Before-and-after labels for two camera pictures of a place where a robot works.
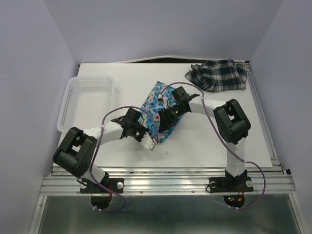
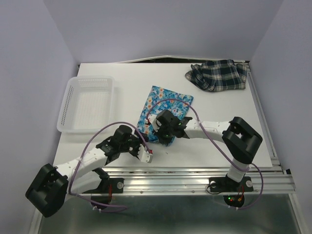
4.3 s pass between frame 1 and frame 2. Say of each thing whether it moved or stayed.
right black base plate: stayed
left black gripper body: moved
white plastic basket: stayed
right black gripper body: moved
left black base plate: stayed
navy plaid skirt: stayed
